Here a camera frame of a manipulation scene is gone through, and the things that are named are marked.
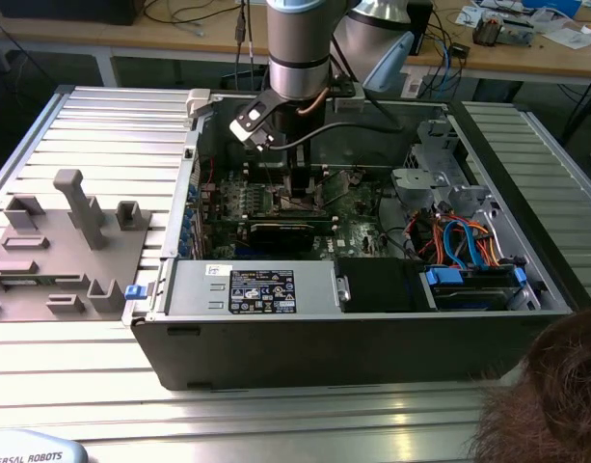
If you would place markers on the black open PC case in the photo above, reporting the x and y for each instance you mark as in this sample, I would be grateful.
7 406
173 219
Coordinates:
324 352

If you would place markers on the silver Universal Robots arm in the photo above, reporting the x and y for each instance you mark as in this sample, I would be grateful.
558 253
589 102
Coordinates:
297 48

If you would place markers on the grey device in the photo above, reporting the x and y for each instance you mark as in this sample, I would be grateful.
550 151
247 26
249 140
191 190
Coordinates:
517 34

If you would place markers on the blue box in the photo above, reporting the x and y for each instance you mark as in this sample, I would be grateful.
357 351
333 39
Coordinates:
553 6

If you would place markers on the blue case latch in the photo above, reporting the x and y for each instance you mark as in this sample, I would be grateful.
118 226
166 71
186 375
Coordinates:
133 292

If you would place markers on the pale grey case latch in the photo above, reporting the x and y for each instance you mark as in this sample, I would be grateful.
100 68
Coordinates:
198 101

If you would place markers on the black drive bay cover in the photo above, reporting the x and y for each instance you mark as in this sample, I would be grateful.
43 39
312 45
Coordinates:
377 284

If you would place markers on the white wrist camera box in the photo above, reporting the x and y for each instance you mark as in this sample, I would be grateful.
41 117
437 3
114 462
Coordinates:
249 120

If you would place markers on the wooden desk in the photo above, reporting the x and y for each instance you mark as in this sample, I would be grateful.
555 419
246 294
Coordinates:
189 41

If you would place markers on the green motherboard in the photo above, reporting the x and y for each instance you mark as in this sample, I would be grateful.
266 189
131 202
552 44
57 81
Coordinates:
353 226

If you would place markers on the white printed card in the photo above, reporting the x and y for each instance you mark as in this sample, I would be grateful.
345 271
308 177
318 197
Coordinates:
413 87

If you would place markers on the black upright box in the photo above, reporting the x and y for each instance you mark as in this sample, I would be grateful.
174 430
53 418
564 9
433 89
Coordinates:
422 24

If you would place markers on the person's brown-haired head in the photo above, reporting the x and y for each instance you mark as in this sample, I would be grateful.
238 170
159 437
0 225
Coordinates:
555 395

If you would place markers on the small black device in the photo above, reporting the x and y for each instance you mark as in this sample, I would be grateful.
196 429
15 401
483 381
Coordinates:
461 50

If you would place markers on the hard disk in blue carrier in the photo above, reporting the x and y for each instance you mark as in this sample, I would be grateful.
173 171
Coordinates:
468 289

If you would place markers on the grey parts rack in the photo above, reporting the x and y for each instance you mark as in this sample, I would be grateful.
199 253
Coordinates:
59 260

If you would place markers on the black graphics card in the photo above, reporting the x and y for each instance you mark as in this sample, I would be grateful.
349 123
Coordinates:
280 236

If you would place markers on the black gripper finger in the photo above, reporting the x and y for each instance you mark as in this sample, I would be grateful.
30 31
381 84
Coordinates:
291 159
304 181

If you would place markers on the pale blue teach pendant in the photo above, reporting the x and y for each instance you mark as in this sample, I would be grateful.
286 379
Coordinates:
34 448

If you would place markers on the silver metal disk bay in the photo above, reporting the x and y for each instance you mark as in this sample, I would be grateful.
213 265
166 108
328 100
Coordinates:
415 183

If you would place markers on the CPU socket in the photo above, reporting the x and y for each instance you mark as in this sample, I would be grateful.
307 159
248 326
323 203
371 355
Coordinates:
290 206

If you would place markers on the white papers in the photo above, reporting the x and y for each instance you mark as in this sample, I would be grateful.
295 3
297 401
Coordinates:
572 37

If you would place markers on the silver power supply with label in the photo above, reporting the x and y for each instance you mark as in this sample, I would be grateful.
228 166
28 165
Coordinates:
198 289

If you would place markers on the black RAM slot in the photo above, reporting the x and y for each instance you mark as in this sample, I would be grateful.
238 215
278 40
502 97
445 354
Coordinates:
266 179
266 171

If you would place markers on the copper coil cooler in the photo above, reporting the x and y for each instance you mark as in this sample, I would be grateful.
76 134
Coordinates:
488 31

